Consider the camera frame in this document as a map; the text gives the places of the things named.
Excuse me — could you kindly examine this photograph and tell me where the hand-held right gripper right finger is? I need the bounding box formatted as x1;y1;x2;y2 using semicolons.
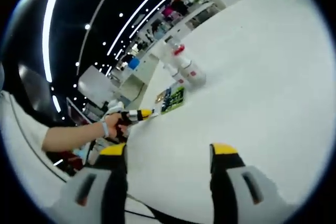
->
209;142;296;224

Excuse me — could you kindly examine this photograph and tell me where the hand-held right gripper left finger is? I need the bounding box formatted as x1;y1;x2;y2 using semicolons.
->
49;142;129;224

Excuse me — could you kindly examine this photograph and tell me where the gold foil snack packet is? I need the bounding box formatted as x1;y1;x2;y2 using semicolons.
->
155;89;169;103

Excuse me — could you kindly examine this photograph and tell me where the green and black packet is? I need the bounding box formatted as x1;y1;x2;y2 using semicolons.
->
160;86;188;115

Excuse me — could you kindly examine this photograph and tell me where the tall white skincare tube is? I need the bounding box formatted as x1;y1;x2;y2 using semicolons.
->
163;38;185;71

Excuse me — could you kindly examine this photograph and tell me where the red collar skincare bottle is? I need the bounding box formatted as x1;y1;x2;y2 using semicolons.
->
170;45;195;78

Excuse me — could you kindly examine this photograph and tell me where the person's left hand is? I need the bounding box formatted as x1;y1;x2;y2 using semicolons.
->
103;113;132;144

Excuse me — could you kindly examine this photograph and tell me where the blue box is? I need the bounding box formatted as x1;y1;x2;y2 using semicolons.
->
128;58;141;71

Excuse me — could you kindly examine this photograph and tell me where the long ceiling light strip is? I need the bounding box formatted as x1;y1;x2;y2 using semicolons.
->
41;0;70;83

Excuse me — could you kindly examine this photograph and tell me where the pink banner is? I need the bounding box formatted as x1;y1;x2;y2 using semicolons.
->
161;7;177;18

